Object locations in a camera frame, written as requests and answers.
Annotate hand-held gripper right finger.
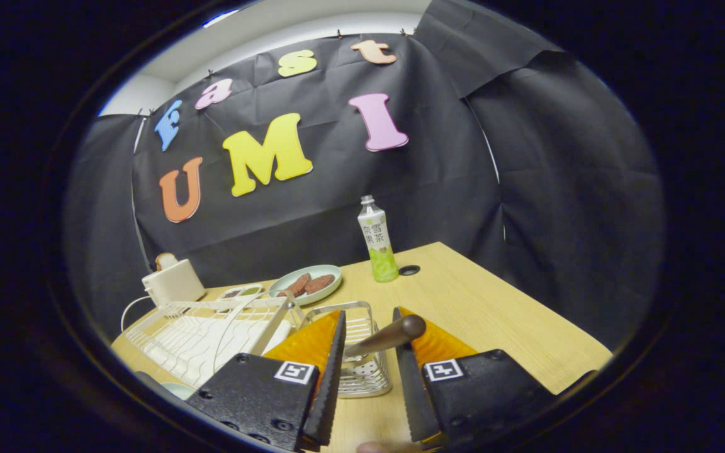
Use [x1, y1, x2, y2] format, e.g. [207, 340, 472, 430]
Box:
[391, 306, 557, 450]

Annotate white toaster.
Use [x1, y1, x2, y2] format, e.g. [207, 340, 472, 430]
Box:
[142, 258, 206, 308]

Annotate black backdrop cloth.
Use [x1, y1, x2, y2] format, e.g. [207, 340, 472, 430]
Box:
[64, 0, 664, 353]

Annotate pale green serving dish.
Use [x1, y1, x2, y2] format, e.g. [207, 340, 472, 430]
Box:
[268, 264, 343, 307]

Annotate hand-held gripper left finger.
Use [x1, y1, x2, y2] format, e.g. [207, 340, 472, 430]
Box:
[185, 308, 347, 453]

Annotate brown meat patty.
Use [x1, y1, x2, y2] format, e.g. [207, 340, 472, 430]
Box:
[285, 272, 312, 298]
[303, 274, 336, 295]

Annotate metal wire basket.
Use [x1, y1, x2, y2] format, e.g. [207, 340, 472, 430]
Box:
[300, 301, 393, 398]

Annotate white drain mat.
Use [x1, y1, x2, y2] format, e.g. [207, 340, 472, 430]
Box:
[149, 318, 293, 388]

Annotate white toaster cable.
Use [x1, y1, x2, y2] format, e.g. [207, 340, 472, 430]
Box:
[120, 294, 155, 334]

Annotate white divided condiment tray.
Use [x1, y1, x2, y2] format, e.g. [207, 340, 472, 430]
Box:
[218, 284, 265, 301]

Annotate green drink bottle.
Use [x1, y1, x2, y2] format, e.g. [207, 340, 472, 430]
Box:
[357, 194, 400, 283]

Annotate pale green plate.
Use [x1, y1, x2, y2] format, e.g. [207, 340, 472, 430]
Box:
[161, 382, 196, 401]

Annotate wooden handled metal spoon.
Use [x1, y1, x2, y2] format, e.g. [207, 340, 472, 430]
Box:
[344, 315, 427, 359]

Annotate white wire dish rack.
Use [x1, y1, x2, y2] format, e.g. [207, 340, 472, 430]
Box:
[122, 296, 306, 389]

